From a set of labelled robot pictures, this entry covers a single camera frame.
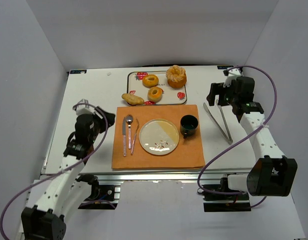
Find dark green mug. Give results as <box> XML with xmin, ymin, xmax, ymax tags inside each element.
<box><xmin>180</xmin><ymin>115</ymin><xmax>199</xmax><ymax>139</ymax></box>

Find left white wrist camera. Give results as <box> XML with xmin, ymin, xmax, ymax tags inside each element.
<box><xmin>72</xmin><ymin>99</ymin><xmax>93</xmax><ymax>116</ymax></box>

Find right blue label sticker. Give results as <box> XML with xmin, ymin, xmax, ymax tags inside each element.
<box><xmin>217</xmin><ymin>65</ymin><xmax>234</xmax><ymax>70</ymax></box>

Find ring donut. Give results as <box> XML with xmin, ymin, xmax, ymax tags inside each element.
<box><xmin>142</xmin><ymin>74</ymin><xmax>159</xmax><ymax>88</ymax></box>
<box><xmin>147</xmin><ymin>86</ymin><xmax>163</xmax><ymax>103</ymax></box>

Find aluminium frame rail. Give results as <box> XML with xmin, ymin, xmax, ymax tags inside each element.
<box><xmin>40</xmin><ymin>172</ymin><xmax>254</xmax><ymax>183</ymax></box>

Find blue label sticker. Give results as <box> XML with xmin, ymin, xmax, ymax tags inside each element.
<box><xmin>69</xmin><ymin>69</ymin><xmax>87</xmax><ymax>75</ymax></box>
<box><xmin>217</xmin><ymin>65</ymin><xmax>234</xmax><ymax>70</ymax></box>

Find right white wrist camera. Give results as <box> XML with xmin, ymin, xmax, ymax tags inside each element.
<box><xmin>223</xmin><ymin>68</ymin><xmax>242</xmax><ymax>88</ymax></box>

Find pink handled fork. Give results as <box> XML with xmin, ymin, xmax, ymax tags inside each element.
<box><xmin>131</xmin><ymin>118</ymin><xmax>139</xmax><ymax>155</ymax></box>

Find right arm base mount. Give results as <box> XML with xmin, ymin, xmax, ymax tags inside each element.
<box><xmin>197</xmin><ymin>188</ymin><xmax>251</xmax><ymax>213</ymax></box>

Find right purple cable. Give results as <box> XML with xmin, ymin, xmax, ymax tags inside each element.
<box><xmin>197</xmin><ymin>65</ymin><xmax>278</xmax><ymax>210</ymax></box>

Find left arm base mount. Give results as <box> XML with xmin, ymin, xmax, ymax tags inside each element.
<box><xmin>76</xmin><ymin>174</ymin><xmax>117</xmax><ymax>210</ymax></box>

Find pink handled knife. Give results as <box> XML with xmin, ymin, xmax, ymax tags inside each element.
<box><xmin>122</xmin><ymin>117</ymin><xmax>126</xmax><ymax>157</ymax></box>

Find orange placemat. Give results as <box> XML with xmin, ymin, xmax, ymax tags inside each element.
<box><xmin>112</xmin><ymin>104</ymin><xmax>205</xmax><ymax>170</ymax></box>

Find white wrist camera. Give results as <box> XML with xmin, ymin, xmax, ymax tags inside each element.
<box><xmin>72</xmin><ymin>99</ymin><xmax>93</xmax><ymax>116</ymax></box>
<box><xmin>223</xmin><ymin>68</ymin><xmax>242</xmax><ymax>88</ymax></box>

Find metal tongs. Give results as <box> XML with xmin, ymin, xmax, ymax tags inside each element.
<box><xmin>203</xmin><ymin>100</ymin><xmax>233</xmax><ymax>145</ymax></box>

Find purple cable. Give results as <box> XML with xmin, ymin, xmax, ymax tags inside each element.
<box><xmin>0</xmin><ymin>104</ymin><xmax>109</xmax><ymax>240</ymax></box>
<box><xmin>197</xmin><ymin>65</ymin><xmax>278</xmax><ymax>210</ymax></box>

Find white beige ceramic plate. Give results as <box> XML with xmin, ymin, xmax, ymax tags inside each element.
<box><xmin>139</xmin><ymin>119</ymin><xmax>180</xmax><ymax>156</ymax></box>

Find sugar-topped round pastry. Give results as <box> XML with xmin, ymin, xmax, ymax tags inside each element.
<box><xmin>166</xmin><ymin>65</ymin><xmax>187</xmax><ymax>89</ymax></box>

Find pink handled spoon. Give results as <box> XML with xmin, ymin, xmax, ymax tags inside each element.
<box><xmin>126</xmin><ymin>114</ymin><xmax>133</xmax><ymax>149</ymax></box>

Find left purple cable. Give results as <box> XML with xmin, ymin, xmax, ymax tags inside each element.
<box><xmin>0</xmin><ymin>104</ymin><xmax>109</xmax><ymax>240</ymax></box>

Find strawberry pattern tray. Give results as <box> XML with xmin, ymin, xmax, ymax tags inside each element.
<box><xmin>127</xmin><ymin>70</ymin><xmax>187</xmax><ymax>105</ymax></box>

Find oval bread roll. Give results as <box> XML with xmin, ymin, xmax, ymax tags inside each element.
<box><xmin>121</xmin><ymin>93</ymin><xmax>144</xmax><ymax>106</ymax></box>

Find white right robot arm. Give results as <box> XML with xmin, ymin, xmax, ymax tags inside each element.
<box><xmin>207</xmin><ymin>76</ymin><xmax>298</xmax><ymax>197</ymax></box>

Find left blue label sticker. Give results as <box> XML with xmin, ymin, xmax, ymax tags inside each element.
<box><xmin>69</xmin><ymin>69</ymin><xmax>87</xmax><ymax>75</ymax></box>

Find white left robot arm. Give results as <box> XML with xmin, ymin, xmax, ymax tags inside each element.
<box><xmin>21</xmin><ymin>103</ymin><xmax>115</xmax><ymax>240</ymax></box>

